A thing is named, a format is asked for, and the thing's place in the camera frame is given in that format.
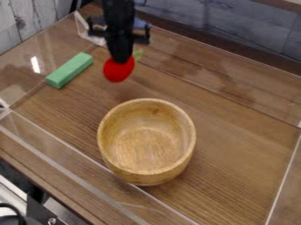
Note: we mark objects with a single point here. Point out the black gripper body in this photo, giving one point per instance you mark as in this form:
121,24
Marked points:
119,19

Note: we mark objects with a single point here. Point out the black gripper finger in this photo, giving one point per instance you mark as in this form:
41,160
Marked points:
120,44

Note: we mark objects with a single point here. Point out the red plush fruit green stem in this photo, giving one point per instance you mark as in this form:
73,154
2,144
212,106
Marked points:
117,72

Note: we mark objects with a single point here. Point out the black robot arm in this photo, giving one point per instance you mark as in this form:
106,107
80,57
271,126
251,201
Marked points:
119,3

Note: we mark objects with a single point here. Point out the green rectangular block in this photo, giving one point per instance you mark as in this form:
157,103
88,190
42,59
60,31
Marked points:
65,74

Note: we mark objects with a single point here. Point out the wooden bowl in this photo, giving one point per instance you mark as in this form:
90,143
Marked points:
147,138

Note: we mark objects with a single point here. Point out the clear acrylic enclosure walls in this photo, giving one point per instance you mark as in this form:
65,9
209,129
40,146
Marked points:
243,180

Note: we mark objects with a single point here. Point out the black bracket with cable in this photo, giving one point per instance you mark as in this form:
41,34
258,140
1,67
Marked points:
21,210

